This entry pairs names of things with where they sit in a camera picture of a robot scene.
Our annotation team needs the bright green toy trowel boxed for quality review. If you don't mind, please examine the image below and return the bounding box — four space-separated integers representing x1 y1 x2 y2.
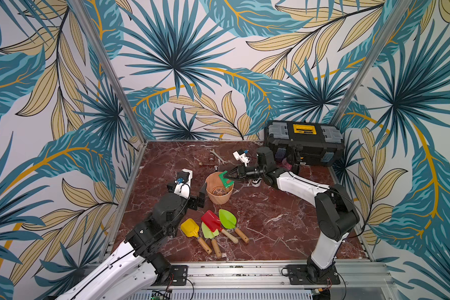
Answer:
219 209 250 244

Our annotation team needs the green toy rake wooden handle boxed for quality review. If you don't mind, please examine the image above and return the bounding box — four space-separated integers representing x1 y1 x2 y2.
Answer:
219 171 235 189

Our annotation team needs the red toy shovel wooden handle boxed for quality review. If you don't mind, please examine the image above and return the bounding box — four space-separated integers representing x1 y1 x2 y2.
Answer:
201 210 239 244

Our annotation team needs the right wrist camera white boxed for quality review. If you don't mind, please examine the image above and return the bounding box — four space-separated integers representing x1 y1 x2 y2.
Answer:
232 149 251 167

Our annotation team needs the light green toy spade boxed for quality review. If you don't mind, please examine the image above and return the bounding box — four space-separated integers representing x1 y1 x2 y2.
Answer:
201 222 223 259

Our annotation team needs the yellow toy shovel wooden handle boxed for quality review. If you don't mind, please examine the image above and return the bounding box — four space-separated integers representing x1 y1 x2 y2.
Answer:
180 218 212 255

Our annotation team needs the black yellow plastic toolbox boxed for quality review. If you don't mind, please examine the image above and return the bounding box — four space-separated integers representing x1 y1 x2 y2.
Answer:
264 120 345 167

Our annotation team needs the silver open-end wrench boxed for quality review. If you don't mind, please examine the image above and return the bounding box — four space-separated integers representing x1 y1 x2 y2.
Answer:
210 149 227 165

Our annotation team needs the aluminium front rail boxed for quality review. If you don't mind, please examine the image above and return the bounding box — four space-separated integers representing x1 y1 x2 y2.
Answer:
171 259 400 300

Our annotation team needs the white spray bottle black nozzle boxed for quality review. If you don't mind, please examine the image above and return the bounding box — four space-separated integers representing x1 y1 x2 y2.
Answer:
251 179 262 187

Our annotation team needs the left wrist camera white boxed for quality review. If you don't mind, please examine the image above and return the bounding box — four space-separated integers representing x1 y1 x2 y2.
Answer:
167 169 193 200

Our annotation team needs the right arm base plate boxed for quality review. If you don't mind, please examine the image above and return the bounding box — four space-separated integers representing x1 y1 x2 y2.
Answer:
285 264 341 286

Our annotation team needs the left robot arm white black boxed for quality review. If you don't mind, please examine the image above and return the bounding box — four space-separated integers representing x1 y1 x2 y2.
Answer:
57 189 206 300

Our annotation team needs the terracotta plastic flower pot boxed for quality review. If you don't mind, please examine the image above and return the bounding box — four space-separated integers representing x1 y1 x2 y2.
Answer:
206 172 234 205

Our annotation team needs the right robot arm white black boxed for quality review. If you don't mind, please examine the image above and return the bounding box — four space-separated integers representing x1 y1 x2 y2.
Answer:
222 147 360 284

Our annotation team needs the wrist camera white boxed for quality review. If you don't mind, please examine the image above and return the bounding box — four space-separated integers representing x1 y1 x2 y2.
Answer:
167 169 193 200
232 149 251 167

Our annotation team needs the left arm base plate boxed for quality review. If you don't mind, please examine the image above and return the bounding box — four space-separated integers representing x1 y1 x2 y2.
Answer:
152 265 189 286

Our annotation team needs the pink spray bottle black nozzle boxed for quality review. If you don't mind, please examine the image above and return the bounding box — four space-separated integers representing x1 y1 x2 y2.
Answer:
279 144 303 175

